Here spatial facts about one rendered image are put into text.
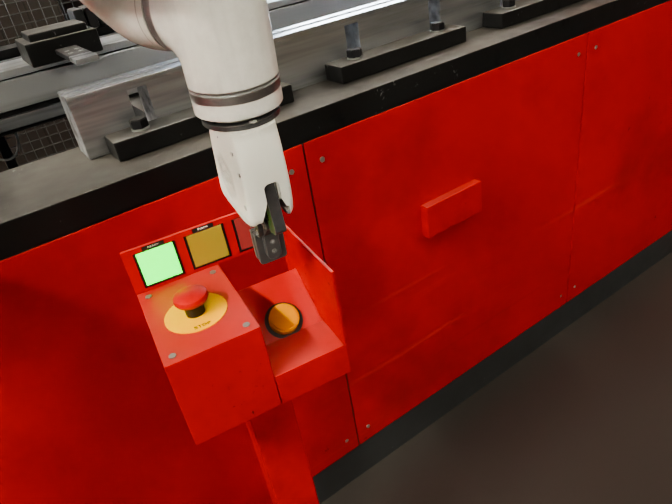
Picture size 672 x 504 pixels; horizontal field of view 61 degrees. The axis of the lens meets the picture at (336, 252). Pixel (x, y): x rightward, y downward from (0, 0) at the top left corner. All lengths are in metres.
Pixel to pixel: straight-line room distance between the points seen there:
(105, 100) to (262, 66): 0.45
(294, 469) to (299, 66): 0.66
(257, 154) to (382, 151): 0.53
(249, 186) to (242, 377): 0.22
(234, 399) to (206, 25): 0.39
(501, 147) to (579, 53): 0.27
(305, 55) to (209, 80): 0.55
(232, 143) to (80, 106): 0.43
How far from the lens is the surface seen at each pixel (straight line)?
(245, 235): 0.74
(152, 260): 0.72
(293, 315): 0.72
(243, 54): 0.51
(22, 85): 1.18
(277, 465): 0.84
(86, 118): 0.93
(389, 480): 1.43
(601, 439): 1.53
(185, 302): 0.64
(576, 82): 1.42
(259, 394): 0.68
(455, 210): 1.18
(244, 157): 0.53
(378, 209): 1.07
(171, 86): 0.95
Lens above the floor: 1.16
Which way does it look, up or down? 32 degrees down
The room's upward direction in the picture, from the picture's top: 10 degrees counter-clockwise
